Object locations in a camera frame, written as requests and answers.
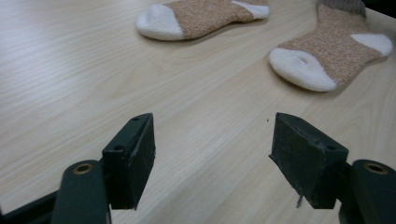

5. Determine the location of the brown and white fuzzy sock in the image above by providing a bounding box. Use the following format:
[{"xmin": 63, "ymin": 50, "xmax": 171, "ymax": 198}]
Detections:
[
  {"xmin": 268, "ymin": 0, "xmax": 394, "ymax": 92},
  {"xmin": 135, "ymin": 0, "xmax": 271, "ymax": 42}
]

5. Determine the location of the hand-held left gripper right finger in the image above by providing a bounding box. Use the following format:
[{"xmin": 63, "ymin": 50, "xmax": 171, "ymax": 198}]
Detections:
[{"xmin": 268, "ymin": 112, "xmax": 349, "ymax": 210}]

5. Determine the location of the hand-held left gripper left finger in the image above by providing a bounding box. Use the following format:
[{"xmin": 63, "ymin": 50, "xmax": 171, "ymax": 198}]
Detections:
[{"xmin": 102, "ymin": 112, "xmax": 156, "ymax": 210}]

